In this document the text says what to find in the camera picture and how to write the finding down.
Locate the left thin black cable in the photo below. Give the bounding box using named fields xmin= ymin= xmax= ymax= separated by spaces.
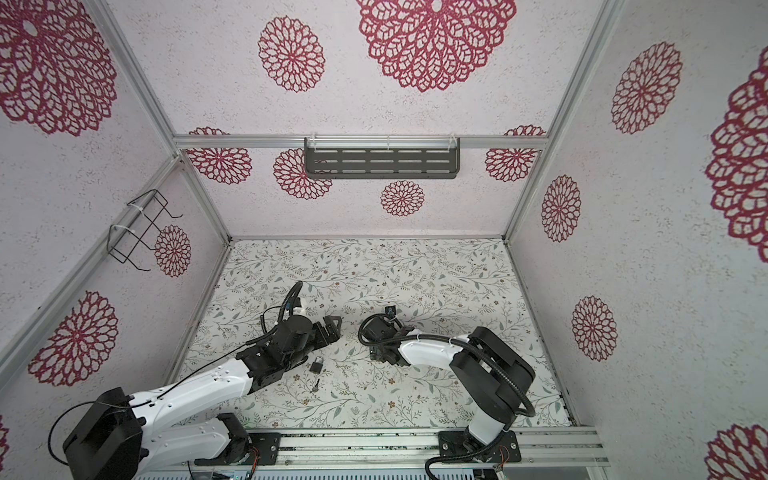
xmin=47 ymin=305 xmax=289 ymax=466

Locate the dark metal wall shelf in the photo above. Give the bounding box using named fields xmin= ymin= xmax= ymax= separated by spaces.
xmin=303 ymin=137 xmax=461 ymax=180

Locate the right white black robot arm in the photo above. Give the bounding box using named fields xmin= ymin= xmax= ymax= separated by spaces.
xmin=357 ymin=314 xmax=536 ymax=469

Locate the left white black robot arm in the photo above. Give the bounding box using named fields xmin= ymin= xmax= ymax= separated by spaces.
xmin=63 ymin=315 xmax=342 ymax=479

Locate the black wire wall rack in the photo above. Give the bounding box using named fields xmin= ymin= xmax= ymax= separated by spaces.
xmin=106 ymin=188 xmax=183 ymax=272

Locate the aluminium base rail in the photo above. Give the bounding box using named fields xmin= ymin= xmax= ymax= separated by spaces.
xmin=134 ymin=427 xmax=610 ymax=475

